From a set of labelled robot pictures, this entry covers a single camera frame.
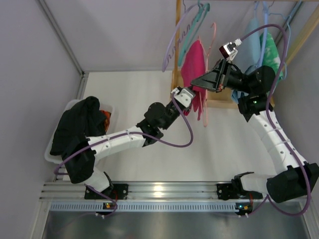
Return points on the aluminium mounting rail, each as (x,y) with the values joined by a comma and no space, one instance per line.
(63,190)

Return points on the perforated grey cable duct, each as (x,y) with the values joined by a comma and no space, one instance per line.
(125,206)

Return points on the teal plastic hanger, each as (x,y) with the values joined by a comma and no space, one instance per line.
(203,10)

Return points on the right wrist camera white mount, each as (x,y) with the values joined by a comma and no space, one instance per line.
(229,49)

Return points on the magenta trousers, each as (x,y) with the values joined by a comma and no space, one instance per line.
(194,67)

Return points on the wooden clothes rack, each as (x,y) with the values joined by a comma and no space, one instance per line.
(224,100)

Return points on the lilac plastic hanger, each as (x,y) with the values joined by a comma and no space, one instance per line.
(171,48)

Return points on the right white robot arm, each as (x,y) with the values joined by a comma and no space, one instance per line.
(295,177)

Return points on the black garment in basket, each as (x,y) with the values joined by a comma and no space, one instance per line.
(84,118)

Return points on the orange patterned garment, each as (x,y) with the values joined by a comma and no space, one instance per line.
(107,114)

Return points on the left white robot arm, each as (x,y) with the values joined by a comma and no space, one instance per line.
(84,153)

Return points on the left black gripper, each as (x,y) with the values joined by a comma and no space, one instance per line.
(178,109)

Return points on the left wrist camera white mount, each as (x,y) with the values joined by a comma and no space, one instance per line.
(183,95)

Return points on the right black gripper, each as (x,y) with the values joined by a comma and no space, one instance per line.
(223,75)

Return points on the green white garment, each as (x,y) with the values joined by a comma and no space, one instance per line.
(271,56)

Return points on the white plastic laundry basket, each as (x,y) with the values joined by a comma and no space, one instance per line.
(111,129)

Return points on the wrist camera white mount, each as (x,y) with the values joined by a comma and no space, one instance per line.
(183,95)
(229,49)

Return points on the light blue trousers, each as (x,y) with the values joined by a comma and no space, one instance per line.
(248,55)

